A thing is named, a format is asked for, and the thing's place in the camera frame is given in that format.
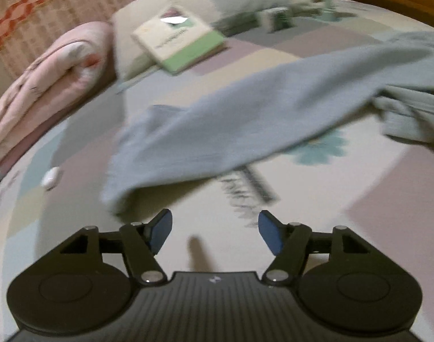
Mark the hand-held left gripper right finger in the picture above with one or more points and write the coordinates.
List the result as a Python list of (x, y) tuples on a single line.
[(270, 229)]

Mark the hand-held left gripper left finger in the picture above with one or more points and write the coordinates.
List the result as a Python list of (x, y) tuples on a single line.
[(161, 229)]

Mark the grey sweatpants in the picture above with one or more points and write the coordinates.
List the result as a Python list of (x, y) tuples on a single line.
[(245, 114)]

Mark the pink folded quilt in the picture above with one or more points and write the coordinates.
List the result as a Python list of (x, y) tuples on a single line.
[(49, 78)]

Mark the green and white book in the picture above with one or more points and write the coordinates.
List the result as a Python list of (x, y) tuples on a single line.
[(177, 39)]

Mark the small green white box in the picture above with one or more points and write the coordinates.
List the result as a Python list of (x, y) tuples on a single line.
[(275, 19)]

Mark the orange patterned curtain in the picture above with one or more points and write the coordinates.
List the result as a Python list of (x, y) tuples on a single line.
[(42, 0)]

